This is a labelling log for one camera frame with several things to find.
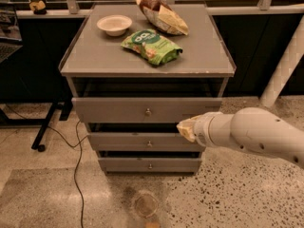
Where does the grey drawer cabinet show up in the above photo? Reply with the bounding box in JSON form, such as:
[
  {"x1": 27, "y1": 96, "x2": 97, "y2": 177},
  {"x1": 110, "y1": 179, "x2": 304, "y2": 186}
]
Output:
[{"x1": 58, "y1": 3, "x2": 237, "y2": 176}]

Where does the grey top drawer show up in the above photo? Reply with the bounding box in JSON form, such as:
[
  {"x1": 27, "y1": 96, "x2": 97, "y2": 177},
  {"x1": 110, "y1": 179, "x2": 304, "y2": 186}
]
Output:
[{"x1": 72, "y1": 97, "x2": 221, "y2": 124}]

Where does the small yellow black object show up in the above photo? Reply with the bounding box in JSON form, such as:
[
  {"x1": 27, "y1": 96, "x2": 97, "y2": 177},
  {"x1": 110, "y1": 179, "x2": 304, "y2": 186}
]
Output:
[{"x1": 29, "y1": 0, "x2": 47, "y2": 15}]

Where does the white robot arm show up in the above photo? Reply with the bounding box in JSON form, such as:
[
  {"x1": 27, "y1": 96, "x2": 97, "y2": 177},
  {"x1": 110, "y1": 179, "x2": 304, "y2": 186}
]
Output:
[{"x1": 177, "y1": 14, "x2": 304, "y2": 168}]

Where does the round floor cover plate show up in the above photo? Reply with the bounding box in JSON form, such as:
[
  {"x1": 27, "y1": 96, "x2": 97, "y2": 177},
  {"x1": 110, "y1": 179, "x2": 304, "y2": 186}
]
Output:
[{"x1": 133, "y1": 193, "x2": 159, "y2": 219}]

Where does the white bowl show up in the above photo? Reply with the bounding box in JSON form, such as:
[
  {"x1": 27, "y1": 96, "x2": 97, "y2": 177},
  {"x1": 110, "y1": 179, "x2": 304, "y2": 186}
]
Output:
[{"x1": 97, "y1": 15, "x2": 132, "y2": 36}]

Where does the black floor cable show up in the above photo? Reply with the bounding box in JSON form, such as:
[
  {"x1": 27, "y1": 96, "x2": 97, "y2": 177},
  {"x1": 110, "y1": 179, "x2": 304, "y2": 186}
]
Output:
[{"x1": 0, "y1": 103, "x2": 88, "y2": 228}]

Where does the brown and white chip bag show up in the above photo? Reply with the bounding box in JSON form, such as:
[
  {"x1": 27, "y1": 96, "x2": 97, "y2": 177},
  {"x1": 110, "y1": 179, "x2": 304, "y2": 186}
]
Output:
[{"x1": 135, "y1": 0, "x2": 189, "y2": 35}]

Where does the laptop computer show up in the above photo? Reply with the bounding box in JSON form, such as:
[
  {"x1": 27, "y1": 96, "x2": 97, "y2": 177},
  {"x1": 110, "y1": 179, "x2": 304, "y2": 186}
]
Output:
[{"x1": 0, "y1": 3, "x2": 23, "y2": 63}]

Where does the green snack bag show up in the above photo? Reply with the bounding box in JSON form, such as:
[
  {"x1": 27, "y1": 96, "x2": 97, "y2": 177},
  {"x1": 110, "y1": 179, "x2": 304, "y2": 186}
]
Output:
[{"x1": 121, "y1": 29, "x2": 182, "y2": 66}]

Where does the black desk leg frame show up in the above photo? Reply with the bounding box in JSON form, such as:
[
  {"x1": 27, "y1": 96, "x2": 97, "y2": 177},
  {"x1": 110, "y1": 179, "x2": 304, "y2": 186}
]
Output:
[{"x1": 0, "y1": 102, "x2": 72, "y2": 152}]

